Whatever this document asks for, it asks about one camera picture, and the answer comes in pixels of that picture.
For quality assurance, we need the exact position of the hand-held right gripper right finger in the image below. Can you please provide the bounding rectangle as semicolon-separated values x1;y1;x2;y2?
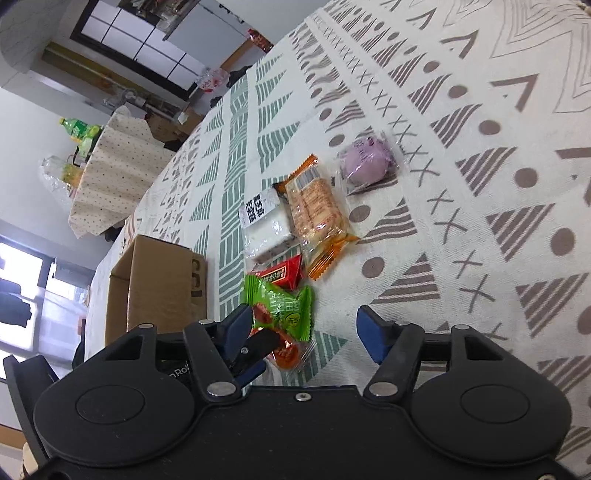
357;305;515;398

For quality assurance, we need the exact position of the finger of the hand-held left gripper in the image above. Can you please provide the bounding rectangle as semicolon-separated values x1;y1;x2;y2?
231;330;282;376
233;361;267;389

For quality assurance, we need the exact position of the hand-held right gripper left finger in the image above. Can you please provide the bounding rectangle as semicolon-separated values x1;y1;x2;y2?
92;304;254;400

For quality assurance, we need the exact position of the green candy packet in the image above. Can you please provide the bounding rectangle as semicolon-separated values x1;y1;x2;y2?
244;274;315;343

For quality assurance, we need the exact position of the red candy packet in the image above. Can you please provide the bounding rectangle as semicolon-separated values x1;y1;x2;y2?
255;255;304;290

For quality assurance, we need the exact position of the brown cardboard box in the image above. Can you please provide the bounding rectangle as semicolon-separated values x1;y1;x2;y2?
105;234;208;347

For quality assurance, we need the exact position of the white snack packet black label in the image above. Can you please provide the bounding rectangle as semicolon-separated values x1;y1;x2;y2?
239;186;297;265

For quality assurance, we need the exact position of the orange cracker packet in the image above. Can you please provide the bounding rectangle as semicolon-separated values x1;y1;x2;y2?
272;154;360;281

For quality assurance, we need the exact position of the purple bun packet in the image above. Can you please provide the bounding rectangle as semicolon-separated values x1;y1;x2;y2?
335;130;400;190

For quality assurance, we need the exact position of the patterned bed blanket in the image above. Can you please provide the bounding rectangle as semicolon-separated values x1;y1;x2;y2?
85;0;591;480

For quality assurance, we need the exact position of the window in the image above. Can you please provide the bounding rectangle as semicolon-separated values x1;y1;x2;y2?
0;235;88;352

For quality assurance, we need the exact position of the round table dotted cloth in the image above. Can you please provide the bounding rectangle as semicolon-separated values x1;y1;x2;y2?
68;105;178;238

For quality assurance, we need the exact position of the small cardboard box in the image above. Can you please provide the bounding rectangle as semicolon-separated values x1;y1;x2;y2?
145;113;204;151

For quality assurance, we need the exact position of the clear bottle yellow liquid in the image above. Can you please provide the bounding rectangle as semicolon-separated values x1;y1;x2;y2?
42;155;86;188

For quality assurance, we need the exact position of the pink plastic bag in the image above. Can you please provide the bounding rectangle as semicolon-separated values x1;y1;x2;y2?
196;67;230;92

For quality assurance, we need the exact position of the green soda bottle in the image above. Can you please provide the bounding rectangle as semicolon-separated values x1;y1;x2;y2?
58;117;103;140

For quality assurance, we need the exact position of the brown drink bottle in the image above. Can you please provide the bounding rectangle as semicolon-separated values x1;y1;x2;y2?
248;28;273;51

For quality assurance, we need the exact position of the black framed sliding door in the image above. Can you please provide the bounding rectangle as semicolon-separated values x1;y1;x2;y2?
76;0;222;100

